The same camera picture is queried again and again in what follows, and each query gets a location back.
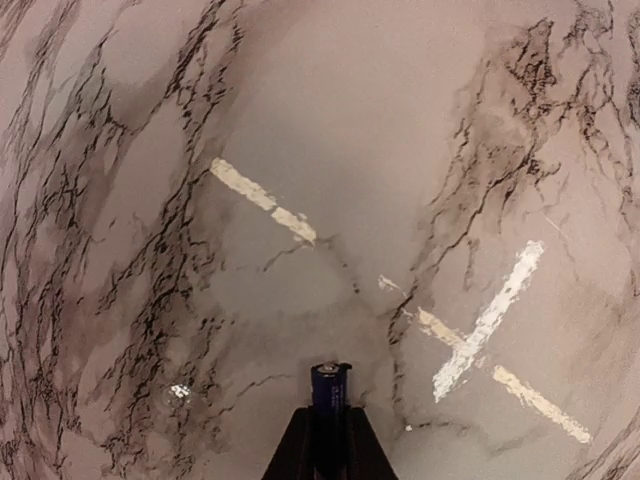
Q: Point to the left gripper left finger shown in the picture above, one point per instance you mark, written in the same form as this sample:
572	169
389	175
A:
292	457

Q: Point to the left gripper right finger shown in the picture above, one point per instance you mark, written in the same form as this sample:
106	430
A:
364	455

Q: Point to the dark blue AAA battery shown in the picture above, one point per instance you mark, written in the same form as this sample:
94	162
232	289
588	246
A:
329	383

